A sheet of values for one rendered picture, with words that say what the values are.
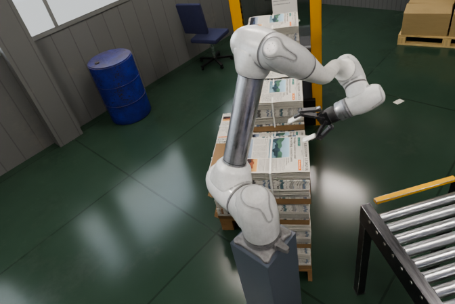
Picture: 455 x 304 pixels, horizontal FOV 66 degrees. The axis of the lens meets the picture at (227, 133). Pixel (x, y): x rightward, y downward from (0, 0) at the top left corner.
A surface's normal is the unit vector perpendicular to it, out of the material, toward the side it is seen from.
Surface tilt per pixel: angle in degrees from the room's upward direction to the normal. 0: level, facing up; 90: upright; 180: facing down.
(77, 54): 90
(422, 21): 90
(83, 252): 0
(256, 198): 5
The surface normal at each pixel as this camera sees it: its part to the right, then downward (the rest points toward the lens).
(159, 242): -0.17, -0.78
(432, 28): -0.46, 0.60
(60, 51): 0.74, 0.30
